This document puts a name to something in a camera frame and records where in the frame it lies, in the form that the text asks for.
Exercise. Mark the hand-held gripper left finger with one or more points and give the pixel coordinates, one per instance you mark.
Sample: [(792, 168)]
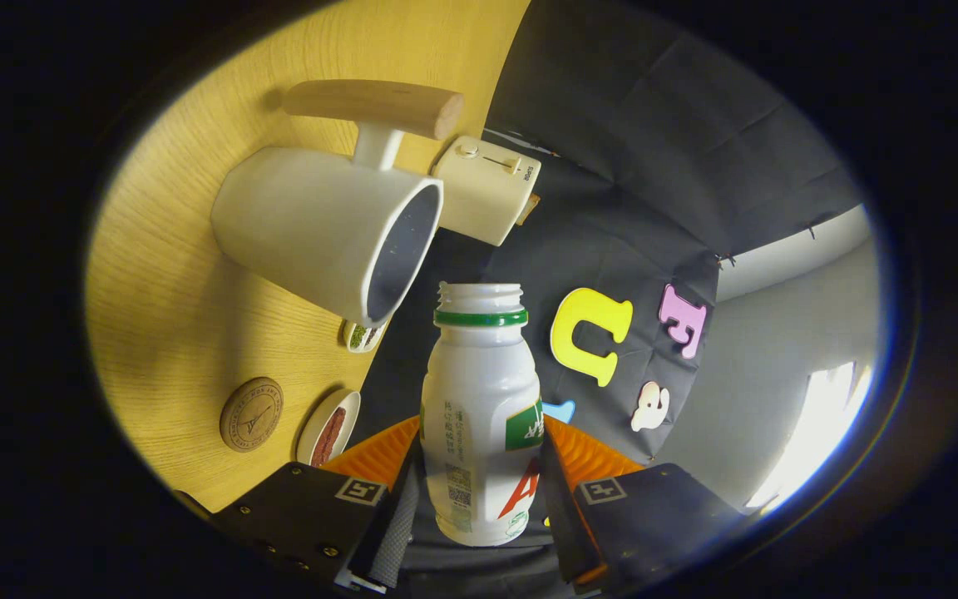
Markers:
[(304, 507)]

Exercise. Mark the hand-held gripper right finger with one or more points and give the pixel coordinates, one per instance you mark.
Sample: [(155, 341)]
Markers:
[(654, 507)]

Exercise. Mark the round wooden coaster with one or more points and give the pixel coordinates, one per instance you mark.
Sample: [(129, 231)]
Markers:
[(251, 414)]

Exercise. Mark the white juice bottle green label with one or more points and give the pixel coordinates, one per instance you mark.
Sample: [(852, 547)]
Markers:
[(471, 391)]

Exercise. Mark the brown meat slice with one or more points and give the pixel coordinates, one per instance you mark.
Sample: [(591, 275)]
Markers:
[(329, 434)]

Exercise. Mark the round white plate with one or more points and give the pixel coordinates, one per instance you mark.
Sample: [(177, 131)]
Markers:
[(313, 428)]

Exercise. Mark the white divided dish of beans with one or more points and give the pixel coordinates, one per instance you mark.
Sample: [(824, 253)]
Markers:
[(358, 337)]

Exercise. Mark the wooden table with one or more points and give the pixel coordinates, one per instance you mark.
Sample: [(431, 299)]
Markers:
[(163, 316)]

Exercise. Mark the slice of toast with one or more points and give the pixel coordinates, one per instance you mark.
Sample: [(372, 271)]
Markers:
[(529, 208)]

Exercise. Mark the cream toaster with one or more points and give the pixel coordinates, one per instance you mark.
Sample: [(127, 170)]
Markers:
[(483, 195)]

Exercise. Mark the black backdrop cloth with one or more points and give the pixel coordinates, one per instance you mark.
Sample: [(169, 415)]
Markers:
[(612, 125)]

